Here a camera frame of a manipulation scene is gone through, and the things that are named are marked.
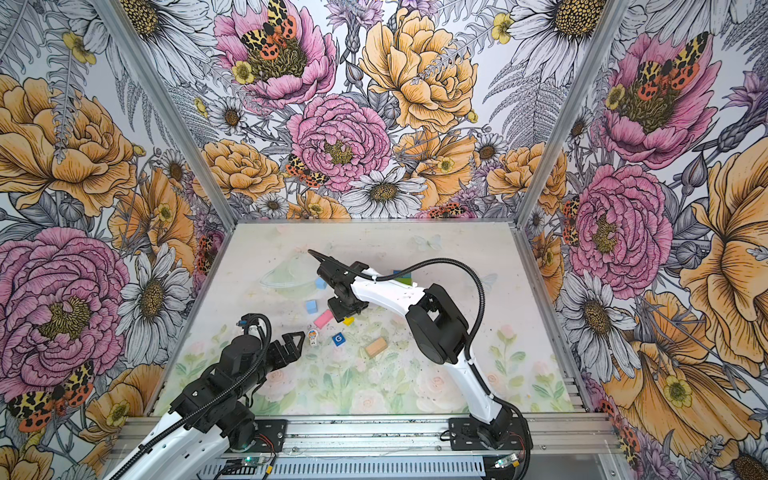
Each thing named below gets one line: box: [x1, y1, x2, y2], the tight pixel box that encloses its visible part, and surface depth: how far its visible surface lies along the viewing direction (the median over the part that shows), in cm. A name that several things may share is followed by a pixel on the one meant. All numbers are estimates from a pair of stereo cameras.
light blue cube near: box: [306, 300, 318, 314], surface depth 100 cm
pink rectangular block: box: [314, 309, 333, 329], surface depth 96 cm
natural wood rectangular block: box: [366, 337, 387, 357], surface depth 90 cm
